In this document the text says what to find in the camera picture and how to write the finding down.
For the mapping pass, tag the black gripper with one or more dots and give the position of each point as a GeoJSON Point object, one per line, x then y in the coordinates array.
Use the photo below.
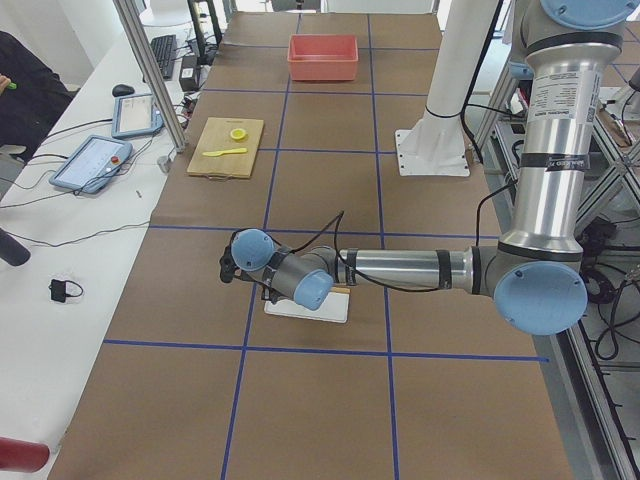
{"type": "Point", "coordinates": [270, 291]}

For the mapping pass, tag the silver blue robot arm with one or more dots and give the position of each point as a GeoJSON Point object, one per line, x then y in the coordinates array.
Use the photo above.
{"type": "Point", "coordinates": [532, 273]}

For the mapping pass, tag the yellow plastic knife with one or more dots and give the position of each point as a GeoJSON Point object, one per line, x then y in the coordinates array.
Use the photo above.
{"type": "Point", "coordinates": [218, 153]}

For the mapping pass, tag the white rectangular tray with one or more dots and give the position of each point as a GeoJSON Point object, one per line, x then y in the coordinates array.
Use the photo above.
{"type": "Point", "coordinates": [334, 309]}

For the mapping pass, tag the bamboo cutting board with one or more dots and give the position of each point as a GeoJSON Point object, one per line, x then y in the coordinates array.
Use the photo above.
{"type": "Point", "coordinates": [215, 136]}

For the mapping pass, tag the yellow lemon slice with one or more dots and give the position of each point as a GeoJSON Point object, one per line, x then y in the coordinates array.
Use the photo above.
{"type": "Point", "coordinates": [238, 134]}

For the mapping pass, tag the near teach pendant tablet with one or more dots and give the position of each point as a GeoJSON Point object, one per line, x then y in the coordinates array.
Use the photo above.
{"type": "Point", "coordinates": [92, 165]}

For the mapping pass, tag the teach pendant tablet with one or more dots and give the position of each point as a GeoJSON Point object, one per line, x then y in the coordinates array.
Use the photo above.
{"type": "Point", "coordinates": [135, 115]}
{"type": "Point", "coordinates": [92, 165]}

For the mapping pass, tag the far teach pendant tablet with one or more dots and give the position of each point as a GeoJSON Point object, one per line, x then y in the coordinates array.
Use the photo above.
{"type": "Point", "coordinates": [135, 115]}

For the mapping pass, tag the black power adapter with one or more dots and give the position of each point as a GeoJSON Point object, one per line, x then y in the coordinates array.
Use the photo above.
{"type": "Point", "coordinates": [189, 77]}

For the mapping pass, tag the black computer mouse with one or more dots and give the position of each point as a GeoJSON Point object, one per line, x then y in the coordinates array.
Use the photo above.
{"type": "Point", "coordinates": [121, 90]}

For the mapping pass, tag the pink plastic bin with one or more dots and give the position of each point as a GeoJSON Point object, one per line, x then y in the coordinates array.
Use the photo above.
{"type": "Point", "coordinates": [323, 57]}

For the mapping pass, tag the black keyboard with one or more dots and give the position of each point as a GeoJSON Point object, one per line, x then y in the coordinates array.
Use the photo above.
{"type": "Point", "coordinates": [164, 49]}

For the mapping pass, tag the person in black clothing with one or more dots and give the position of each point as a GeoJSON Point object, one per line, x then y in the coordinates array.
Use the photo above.
{"type": "Point", "coordinates": [33, 97]}

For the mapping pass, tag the red cylinder object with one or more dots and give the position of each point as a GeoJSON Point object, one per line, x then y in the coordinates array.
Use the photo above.
{"type": "Point", "coordinates": [22, 456]}

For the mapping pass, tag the black clip with cord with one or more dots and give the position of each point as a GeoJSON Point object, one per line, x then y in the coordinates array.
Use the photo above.
{"type": "Point", "coordinates": [62, 290]}

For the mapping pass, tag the aluminium frame post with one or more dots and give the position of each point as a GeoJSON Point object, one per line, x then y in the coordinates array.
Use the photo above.
{"type": "Point", "coordinates": [140, 46]}

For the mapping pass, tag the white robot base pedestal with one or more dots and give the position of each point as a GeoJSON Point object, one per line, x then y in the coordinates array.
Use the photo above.
{"type": "Point", "coordinates": [435, 146]}

